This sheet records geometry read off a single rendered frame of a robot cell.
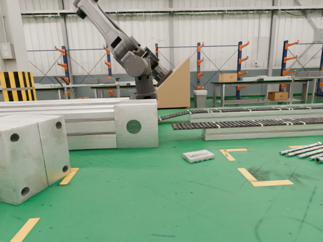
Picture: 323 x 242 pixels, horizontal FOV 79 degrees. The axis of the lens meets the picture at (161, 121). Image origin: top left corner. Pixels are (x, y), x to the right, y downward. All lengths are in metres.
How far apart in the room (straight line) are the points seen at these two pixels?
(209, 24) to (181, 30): 1.10
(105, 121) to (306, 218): 0.35
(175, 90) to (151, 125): 0.59
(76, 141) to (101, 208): 0.22
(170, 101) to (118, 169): 0.69
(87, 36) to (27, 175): 8.36
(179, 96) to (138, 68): 0.48
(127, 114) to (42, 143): 0.17
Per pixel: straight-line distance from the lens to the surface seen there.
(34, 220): 0.27
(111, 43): 0.68
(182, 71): 0.99
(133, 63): 0.55
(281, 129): 0.54
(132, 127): 0.42
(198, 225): 0.23
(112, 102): 0.61
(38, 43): 9.24
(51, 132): 0.32
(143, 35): 8.28
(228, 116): 0.69
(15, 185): 0.30
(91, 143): 0.45
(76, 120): 0.46
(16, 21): 3.97
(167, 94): 0.98
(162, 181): 0.30
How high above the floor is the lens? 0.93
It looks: 12 degrees down
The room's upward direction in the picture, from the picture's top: 2 degrees counter-clockwise
